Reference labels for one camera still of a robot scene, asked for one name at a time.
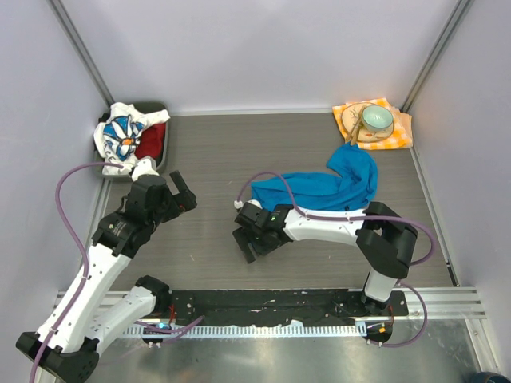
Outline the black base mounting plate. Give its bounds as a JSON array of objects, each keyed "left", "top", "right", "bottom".
[{"left": 146, "top": 289, "right": 409, "bottom": 327}]

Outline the black t shirt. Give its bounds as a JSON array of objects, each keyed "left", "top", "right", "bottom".
[{"left": 97, "top": 113, "right": 110, "bottom": 123}]

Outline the white flower print t shirt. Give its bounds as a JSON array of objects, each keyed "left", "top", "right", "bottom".
[{"left": 93, "top": 102, "right": 170, "bottom": 178}]

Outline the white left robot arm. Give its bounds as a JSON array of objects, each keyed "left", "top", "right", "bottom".
[{"left": 16, "top": 171, "right": 197, "bottom": 382}]

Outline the orange checkered cloth napkin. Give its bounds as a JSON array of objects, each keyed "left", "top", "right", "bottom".
[{"left": 332, "top": 97, "right": 413, "bottom": 151}]

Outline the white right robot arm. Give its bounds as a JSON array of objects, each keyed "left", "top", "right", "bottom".
[{"left": 232, "top": 199, "right": 418, "bottom": 315}]

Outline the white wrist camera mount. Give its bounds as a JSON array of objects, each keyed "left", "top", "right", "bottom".
[
  {"left": 131, "top": 156, "right": 159, "bottom": 182},
  {"left": 233, "top": 198, "right": 264, "bottom": 211}
]

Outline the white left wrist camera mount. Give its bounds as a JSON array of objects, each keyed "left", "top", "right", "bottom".
[{"left": 131, "top": 156, "right": 159, "bottom": 182}]

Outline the blue t shirt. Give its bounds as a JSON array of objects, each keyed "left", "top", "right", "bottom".
[{"left": 251, "top": 144, "right": 378, "bottom": 211}]

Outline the red t shirt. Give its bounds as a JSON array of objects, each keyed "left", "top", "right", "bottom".
[{"left": 135, "top": 123, "right": 167, "bottom": 164}]

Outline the light blue ceramic bowl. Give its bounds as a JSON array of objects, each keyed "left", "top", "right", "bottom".
[{"left": 362, "top": 105, "right": 394, "bottom": 132}]

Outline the gold fork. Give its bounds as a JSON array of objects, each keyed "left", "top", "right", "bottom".
[{"left": 347, "top": 106, "right": 366, "bottom": 146}]

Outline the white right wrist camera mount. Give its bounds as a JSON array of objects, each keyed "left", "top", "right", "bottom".
[{"left": 233, "top": 198, "right": 264, "bottom": 211}]

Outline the dark blue round object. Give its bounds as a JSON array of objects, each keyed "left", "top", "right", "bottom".
[{"left": 469, "top": 372, "right": 511, "bottom": 383}]

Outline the cream floral plate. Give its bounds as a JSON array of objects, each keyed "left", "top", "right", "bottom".
[{"left": 340, "top": 102, "right": 394, "bottom": 144}]

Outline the white slotted cable duct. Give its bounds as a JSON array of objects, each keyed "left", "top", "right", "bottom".
[{"left": 119, "top": 318, "right": 368, "bottom": 339}]

